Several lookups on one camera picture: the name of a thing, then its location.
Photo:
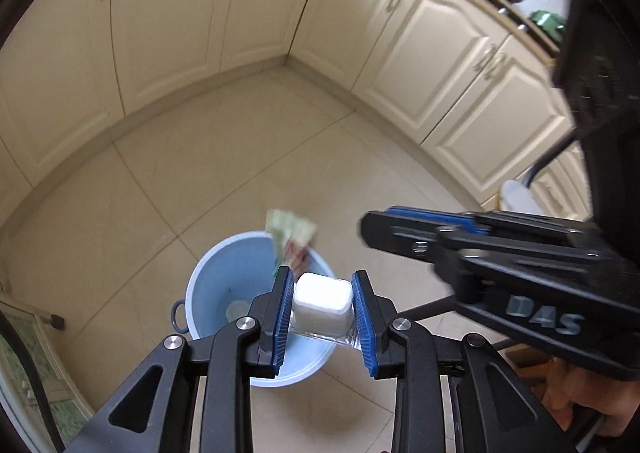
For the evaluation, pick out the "round white marble table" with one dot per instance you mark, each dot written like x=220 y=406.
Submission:
x=517 y=200

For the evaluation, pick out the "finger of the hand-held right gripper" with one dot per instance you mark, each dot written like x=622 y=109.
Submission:
x=440 y=215
x=395 y=235

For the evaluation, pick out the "person's right hand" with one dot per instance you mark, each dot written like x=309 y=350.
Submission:
x=575 y=400

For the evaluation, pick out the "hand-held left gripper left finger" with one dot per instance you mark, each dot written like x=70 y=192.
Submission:
x=282 y=318

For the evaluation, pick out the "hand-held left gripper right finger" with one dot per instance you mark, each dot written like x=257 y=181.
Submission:
x=360 y=323

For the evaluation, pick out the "blue plastic bucket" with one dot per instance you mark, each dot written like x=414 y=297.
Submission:
x=220 y=283

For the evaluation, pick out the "green electric cooker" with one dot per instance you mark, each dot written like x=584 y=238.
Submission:
x=547 y=20

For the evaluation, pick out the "white plastic container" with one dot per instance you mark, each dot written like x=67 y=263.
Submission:
x=320 y=303

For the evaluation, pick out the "grey rod with dark tip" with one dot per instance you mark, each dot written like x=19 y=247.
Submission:
x=35 y=310

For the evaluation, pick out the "green patterned cloth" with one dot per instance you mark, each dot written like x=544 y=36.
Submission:
x=25 y=368

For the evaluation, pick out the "green wrapper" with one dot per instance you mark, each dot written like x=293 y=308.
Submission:
x=290 y=233

